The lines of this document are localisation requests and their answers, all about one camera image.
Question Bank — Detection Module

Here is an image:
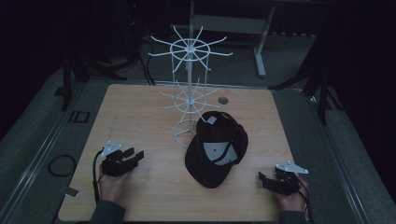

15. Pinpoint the black baseball cap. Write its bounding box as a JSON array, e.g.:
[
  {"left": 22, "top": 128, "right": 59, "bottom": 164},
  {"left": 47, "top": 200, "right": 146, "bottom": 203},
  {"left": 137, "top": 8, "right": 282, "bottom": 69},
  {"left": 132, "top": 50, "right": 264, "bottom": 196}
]
[{"left": 184, "top": 110, "right": 249, "bottom": 189}]

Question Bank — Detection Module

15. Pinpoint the grey tape strip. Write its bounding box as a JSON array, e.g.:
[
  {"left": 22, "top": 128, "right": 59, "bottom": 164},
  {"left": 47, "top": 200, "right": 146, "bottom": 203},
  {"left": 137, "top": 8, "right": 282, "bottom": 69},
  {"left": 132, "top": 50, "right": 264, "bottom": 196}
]
[{"left": 59, "top": 186, "right": 80, "bottom": 199}]

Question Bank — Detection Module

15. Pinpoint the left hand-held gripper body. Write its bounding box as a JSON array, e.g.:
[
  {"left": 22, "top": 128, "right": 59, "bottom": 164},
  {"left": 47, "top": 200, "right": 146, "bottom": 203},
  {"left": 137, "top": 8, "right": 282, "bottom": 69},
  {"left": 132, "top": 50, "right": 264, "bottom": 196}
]
[{"left": 100, "top": 140, "right": 139, "bottom": 178}]

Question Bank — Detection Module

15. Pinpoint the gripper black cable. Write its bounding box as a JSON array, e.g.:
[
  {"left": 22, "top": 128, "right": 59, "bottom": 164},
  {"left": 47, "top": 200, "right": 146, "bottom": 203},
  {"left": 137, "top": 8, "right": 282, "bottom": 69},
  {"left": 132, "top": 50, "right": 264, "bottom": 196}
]
[
  {"left": 92, "top": 148, "right": 106, "bottom": 204},
  {"left": 288, "top": 176, "right": 314, "bottom": 222}
]

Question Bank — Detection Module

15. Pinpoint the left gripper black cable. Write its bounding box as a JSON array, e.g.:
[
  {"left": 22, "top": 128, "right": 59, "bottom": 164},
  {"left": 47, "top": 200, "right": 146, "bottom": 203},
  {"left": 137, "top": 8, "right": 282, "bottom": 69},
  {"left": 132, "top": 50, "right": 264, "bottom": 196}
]
[{"left": 92, "top": 148, "right": 106, "bottom": 204}]

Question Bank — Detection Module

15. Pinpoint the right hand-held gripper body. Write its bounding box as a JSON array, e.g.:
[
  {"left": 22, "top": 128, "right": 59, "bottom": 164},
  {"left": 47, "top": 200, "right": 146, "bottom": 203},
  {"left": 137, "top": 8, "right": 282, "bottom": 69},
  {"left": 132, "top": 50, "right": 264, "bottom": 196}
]
[{"left": 266, "top": 160, "right": 310, "bottom": 197}]

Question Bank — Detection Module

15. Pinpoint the person's right hand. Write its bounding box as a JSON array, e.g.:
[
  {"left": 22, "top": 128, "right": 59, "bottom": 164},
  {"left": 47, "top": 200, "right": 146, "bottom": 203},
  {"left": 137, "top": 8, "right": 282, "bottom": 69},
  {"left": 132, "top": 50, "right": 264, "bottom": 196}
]
[{"left": 275, "top": 174, "right": 310, "bottom": 214}]

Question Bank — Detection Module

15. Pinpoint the person's left hand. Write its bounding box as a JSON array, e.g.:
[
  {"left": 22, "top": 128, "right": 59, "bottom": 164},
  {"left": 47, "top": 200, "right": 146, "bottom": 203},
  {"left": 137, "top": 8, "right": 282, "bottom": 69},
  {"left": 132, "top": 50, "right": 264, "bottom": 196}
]
[{"left": 98, "top": 164, "right": 133, "bottom": 203}]

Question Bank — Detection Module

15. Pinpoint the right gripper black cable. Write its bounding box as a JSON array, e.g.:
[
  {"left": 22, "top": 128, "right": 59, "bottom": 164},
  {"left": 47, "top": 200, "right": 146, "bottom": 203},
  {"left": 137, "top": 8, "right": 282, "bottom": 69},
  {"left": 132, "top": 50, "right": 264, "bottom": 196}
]
[{"left": 288, "top": 176, "right": 314, "bottom": 222}]

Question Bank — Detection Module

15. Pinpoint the coiled black cable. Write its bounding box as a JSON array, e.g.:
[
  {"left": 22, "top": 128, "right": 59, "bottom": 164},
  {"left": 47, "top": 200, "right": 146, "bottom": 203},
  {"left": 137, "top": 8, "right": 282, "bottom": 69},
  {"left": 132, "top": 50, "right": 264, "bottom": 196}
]
[{"left": 47, "top": 154, "right": 78, "bottom": 178}]

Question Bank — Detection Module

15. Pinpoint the black cables bundle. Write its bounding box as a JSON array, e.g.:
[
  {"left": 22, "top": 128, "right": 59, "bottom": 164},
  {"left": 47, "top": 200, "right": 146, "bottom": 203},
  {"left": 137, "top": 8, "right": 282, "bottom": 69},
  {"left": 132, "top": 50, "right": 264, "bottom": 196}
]
[{"left": 124, "top": 18, "right": 157, "bottom": 87}]

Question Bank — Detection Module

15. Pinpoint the white wire hat rack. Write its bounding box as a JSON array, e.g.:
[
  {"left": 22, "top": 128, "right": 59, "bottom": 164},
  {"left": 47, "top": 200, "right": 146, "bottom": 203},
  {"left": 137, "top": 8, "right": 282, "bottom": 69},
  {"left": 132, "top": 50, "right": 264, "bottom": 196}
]
[{"left": 148, "top": 25, "right": 233, "bottom": 148}]

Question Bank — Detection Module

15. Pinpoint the black tripod stand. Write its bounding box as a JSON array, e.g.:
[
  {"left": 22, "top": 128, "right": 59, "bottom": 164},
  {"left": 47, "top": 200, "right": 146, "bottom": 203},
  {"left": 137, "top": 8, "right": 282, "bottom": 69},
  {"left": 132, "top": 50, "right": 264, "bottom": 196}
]
[
  {"left": 269, "top": 59, "right": 344, "bottom": 125},
  {"left": 55, "top": 46, "right": 127, "bottom": 112}
]

